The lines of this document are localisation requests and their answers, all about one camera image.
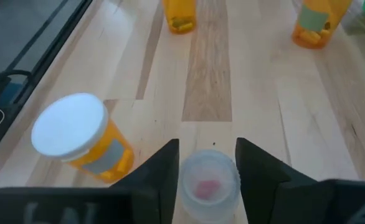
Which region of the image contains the small clear pill bottle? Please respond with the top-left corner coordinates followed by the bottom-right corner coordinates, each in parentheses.
top-left (178, 149), bottom-right (242, 224)

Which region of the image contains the thick black cable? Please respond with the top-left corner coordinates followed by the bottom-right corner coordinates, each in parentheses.
top-left (0, 65), bottom-right (32, 85)

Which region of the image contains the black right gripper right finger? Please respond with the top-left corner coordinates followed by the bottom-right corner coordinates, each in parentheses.
top-left (235, 138), bottom-right (326, 224)

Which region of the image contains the large orange pill bottle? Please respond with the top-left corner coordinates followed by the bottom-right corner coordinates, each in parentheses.
top-left (162, 0), bottom-right (198, 35)
top-left (30, 92), bottom-right (136, 184)
top-left (291, 0), bottom-right (354, 50)

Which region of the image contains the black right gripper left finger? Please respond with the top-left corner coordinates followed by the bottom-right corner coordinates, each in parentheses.
top-left (110, 139), bottom-right (181, 224)

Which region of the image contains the black aluminium table frame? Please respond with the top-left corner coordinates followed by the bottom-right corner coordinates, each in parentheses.
top-left (0, 0), bottom-right (93, 167)

